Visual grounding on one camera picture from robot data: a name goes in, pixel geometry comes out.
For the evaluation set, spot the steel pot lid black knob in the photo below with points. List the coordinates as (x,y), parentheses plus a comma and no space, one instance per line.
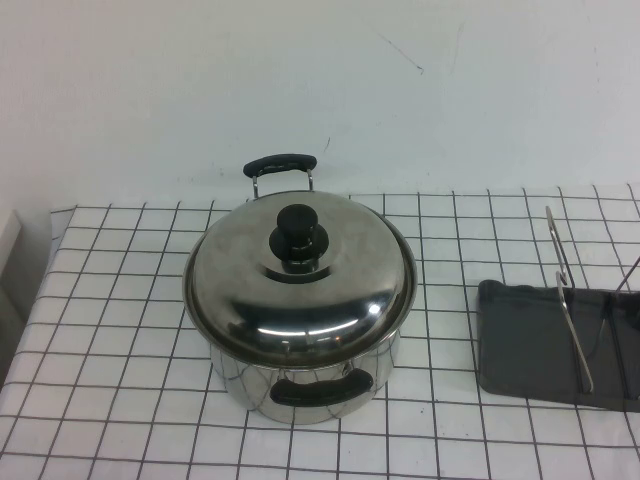
(240,280)

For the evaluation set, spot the beige box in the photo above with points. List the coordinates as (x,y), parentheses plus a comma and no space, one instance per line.
(9,260)

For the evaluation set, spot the white black grid tablecloth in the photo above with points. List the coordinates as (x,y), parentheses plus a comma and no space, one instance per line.
(100,350)

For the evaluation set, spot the dark grey rack drip tray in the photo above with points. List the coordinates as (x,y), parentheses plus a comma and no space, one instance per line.
(525,340)

